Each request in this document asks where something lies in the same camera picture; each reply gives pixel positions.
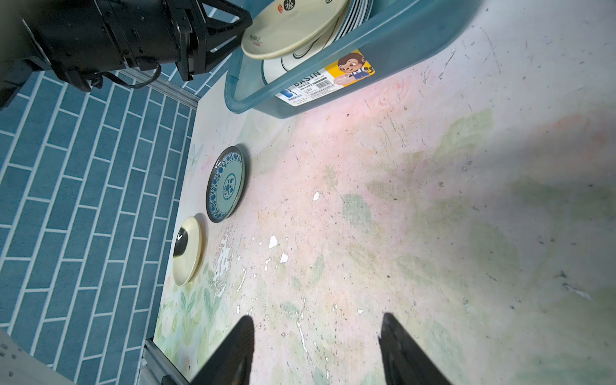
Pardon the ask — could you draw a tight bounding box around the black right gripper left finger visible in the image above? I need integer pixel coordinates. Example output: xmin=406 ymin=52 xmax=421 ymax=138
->
xmin=191 ymin=315 xmax=255 ymax=385

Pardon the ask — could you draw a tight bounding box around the teal plastic bin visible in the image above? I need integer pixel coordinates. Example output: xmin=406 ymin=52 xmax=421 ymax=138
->
xmin=225 ymin=1 xmax=483 ymax=119

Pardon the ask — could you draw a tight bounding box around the bin product label sticker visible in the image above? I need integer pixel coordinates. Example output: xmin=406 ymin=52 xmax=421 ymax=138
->
xmin=275 ymin=51 xmax=375 ymax=107

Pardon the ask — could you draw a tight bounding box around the metal base rail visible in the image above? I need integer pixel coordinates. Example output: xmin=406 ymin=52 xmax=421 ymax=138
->
xmin=136 ymin=338 xmax=189 ymax=385

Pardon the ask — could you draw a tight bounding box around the teal patterned small plate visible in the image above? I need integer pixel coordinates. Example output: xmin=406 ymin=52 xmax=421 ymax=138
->
xmin=206 ymin=146 xmax=246 ymax=223

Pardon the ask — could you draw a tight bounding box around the cream plate dark spot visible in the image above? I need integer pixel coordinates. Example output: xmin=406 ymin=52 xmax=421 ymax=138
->
xmin=173 ymin=217 xmax=203 ymax=287

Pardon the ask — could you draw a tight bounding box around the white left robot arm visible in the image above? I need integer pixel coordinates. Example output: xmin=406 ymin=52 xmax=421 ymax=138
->
xmin=1 ymin=0 xmax=253 ymax=107

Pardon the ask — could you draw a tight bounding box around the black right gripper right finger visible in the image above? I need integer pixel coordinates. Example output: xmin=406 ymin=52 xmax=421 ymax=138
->
xmin=379 ymin=313 xmax=452 ymax=385

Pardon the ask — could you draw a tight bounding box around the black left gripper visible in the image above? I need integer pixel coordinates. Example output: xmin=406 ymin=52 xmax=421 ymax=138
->
xmin=163 ymin=0 xmax=253 ymax=80

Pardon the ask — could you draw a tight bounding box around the white plate black quatrefoil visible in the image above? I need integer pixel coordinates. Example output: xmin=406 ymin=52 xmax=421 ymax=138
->
xmin=261 ymin=0 xmax=374 ymax=84

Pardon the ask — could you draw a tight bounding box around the yellow plate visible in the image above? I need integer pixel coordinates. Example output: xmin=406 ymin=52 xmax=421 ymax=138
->
xmin=242 ymin=0 xmax=347 ymax=60

